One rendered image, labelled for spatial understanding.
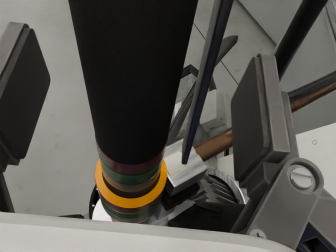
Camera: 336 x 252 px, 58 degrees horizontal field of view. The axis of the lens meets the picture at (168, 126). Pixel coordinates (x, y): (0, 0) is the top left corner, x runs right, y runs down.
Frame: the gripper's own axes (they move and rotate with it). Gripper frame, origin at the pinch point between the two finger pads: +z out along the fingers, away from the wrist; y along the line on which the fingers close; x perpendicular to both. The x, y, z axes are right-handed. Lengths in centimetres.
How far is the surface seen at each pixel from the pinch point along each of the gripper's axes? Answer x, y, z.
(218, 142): -11.0, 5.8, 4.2
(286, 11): -134, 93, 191
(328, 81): -9.8, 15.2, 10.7
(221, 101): -52, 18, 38
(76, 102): -167, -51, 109
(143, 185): -6.2, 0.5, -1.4
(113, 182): -6.3, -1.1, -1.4
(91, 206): -48.0, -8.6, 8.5
